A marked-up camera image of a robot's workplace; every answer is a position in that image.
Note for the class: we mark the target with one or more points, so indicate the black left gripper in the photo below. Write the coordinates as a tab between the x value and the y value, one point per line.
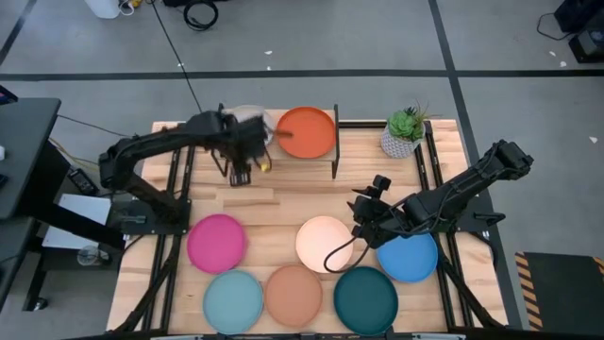
245	139

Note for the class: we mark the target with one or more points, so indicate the clear plastic cup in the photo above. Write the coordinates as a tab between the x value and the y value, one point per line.
92	255

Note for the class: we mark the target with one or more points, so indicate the succulent in white patterned pot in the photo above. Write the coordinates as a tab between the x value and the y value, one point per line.
398	144

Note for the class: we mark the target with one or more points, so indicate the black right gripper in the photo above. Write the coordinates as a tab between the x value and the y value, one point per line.
387	222

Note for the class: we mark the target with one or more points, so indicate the orange plate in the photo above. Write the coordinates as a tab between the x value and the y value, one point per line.
307	134

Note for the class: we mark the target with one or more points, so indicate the dark teal plate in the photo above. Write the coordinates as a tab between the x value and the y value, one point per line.
365	301

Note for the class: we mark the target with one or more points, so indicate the black desk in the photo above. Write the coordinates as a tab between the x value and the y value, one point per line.
28	151

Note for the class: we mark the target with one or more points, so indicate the brown plate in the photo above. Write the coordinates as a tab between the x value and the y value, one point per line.
293	296

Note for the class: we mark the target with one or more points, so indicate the magenta plate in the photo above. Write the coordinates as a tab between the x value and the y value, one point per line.
216	243

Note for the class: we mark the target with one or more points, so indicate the light teal plate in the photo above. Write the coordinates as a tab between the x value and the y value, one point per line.
233	302

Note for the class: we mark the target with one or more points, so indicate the white container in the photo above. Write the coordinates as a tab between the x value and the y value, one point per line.
101	7

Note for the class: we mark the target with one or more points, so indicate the black equipment case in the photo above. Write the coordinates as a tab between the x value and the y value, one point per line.
585	28

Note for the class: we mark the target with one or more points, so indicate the yellow paper tag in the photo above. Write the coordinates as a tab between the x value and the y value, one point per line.
265	166

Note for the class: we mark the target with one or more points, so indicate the black power adapter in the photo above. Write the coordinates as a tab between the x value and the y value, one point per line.
82	181

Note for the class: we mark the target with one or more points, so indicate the black mat with hazard stripes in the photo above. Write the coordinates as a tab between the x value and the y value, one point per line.
561	293

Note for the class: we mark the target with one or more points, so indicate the peach plate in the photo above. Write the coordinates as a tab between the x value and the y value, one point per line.
316	238

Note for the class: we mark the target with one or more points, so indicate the pale grey plate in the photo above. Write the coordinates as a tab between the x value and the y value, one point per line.
247	111

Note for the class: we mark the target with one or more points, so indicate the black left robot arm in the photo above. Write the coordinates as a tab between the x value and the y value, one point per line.
156	139

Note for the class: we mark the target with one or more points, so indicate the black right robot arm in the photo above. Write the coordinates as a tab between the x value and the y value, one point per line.
453	193

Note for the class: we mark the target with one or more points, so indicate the blue plate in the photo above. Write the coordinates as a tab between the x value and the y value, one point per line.
410	262

